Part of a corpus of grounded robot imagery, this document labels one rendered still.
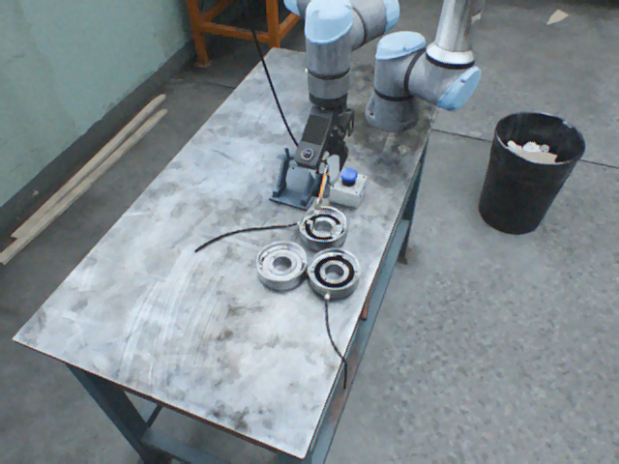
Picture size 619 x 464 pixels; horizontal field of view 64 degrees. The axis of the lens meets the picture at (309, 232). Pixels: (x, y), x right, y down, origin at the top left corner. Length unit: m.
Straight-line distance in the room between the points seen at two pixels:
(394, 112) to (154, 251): 0.71
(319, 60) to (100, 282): 0.63
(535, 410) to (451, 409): 0.28
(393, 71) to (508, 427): 1.18
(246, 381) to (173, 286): 0.27
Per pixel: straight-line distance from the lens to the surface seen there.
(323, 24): 0.83
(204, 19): 3.35
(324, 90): 0.89
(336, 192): 1.15
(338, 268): 1.02
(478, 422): 1.81
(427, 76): 1.27
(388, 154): 1.32
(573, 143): 2.25
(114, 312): 1.06
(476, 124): 2.91
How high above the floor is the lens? 1.62
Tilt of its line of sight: 48 degrees down
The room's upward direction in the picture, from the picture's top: 2 degrees counter-clockwise
